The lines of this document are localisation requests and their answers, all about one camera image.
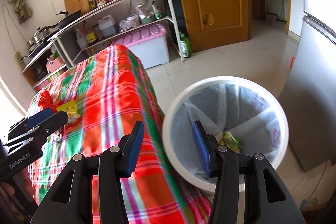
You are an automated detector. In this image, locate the clear plastic bottle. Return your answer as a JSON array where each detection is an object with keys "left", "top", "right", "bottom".
[{"left": 76, "top": 27, "right": 88, "bottom": 50}]

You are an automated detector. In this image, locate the black frying pan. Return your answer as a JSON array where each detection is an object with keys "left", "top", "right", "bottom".
[{"left": 42, "top": 9, "right": 82, "bottom": 29}]

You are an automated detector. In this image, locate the steel cooking pot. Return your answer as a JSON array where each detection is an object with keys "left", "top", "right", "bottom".
[{"left": 26, "top": 26, "right": 53, "bottom": 46}]

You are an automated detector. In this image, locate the green white packet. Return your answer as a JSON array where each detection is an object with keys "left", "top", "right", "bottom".
[{"left": 151, "top": 1, "right": 164, "bottom": 20}]

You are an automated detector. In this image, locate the crumpled clear plastic bag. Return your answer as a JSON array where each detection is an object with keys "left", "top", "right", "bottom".
[{"left": 118, "top": 19, "right": 133, "bottom": 31}]

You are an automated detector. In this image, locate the red plastic bag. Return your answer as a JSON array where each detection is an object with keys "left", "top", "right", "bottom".
[{"left": 37, "top": 90, "right": 62, "bottom": 113}]

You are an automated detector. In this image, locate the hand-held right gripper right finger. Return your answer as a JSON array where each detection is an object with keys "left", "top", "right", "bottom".
[{"left": 192, "top": 120, "right": 302, "bottom": 224}]

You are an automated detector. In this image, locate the black cooktop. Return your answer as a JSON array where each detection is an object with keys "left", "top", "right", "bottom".
[{"left": 28, "top": 39, "right": 57, "bottom": 58}]

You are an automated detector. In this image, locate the silver refrigerator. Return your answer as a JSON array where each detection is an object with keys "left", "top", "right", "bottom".
[{"left": 278, "top": 0, "right": 336, "bottom": 174}]

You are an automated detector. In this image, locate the white round waste bin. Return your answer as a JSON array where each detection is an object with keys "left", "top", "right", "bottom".
[{"left": 161, "top": 76, "right": 290, "bottom": 193}]

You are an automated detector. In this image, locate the yellow snack wrapper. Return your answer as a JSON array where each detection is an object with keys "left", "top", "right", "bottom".
[{"left": 56, "top": 101, "right": 79, "bottom": 118}]

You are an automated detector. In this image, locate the white snack bag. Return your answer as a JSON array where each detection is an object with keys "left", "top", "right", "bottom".
[{"left": 134, "top": 1, "right": 151, "bottom": 20}]

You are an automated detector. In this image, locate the pink plastic basket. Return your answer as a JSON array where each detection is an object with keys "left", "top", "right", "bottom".
[{"left": 46, "top": 55, "right": 67, "bottom": 73}]

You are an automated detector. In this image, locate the translucent plastic bin liner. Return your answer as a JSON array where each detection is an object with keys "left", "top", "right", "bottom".
[{"left": 171, "top": 84, "right": 282, "bottom": 177}]

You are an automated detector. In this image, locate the plastic jug of dark liquid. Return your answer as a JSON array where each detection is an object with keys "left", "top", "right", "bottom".
[{"left": 98, "top": 15, "right": 117, "bottom": 38}]

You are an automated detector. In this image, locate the wooden door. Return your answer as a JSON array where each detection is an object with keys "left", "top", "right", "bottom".
[{"left": 169, "top": 0, "right": 250, "bottom": 52}]

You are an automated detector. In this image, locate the pink lidded storage box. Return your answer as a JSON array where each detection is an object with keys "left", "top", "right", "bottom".
[{"left": 112, "top": 24, "right": 170, "bottom": 70}]

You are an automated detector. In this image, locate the beige power strip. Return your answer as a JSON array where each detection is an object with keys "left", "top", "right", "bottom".
[{"left": 14, "top": 51, "right": 25, "bottom": 69}]

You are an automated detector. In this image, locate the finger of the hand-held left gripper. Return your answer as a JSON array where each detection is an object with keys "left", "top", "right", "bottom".
[
  {"left": 8, "top": 108, "right": 54, "bottom": 135},
  {"left": 4, "top": 111, "right": 69, "bottom": 147}
]

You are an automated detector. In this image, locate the yellow label sauce bottle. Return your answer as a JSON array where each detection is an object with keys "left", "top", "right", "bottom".
[{"left": 83, "top": 22, "right": 97, "bottom": 46}]

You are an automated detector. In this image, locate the hanging green cloth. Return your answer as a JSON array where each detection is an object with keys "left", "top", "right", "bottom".
[{"left": 7, "top": 0, "right": 33, "bottom": 24}]

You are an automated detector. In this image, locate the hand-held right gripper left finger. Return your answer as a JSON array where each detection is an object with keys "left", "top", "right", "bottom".
[{"left": 31, "top": 121, "right": 145, "bottom": 224}]

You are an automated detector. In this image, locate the person's left hand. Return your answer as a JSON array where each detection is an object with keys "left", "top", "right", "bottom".
[{"left": 22, "top": 168, "right": 36, "bottom": 197}]

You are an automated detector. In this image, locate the red green plaid tablecloth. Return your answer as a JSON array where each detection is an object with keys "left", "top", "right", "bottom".
[{"left": 26, "top": 44, "right": 213, "bottom": 224}]

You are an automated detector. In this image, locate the white plastic tub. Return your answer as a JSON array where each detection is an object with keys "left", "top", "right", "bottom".
[{"left": 126, "top": 13, "right": 140, "bottom": 27}]

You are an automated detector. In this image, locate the green plastic bottle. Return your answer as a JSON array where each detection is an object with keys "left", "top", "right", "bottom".
[{"left": 179, "top": 33, "right": 192, "bottom": 58}]

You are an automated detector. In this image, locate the green snack wrapper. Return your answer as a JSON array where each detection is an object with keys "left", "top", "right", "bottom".
[{"left": 219, "top": 132, "right": 243, "bottom": 153}]

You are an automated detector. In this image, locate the white metal shelf rack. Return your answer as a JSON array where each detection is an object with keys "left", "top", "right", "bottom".
[{"left": 21, "top": 0, "right": 185, "bottom": 88}]

